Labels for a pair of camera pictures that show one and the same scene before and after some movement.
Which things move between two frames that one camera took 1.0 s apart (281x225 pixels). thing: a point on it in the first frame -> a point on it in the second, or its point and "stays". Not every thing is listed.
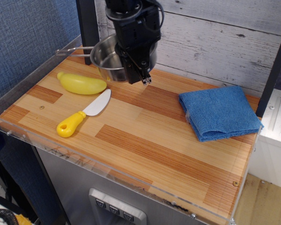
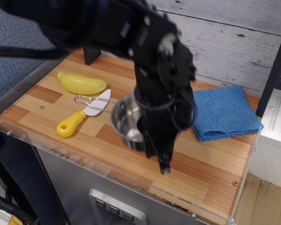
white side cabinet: [271, 161] stays
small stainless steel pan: [102, 56] -> [125, 118]
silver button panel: [109, 210] stays
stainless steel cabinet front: [73, 183] stays
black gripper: [138, 28] -> [169, 109]
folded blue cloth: [218, 113] stays
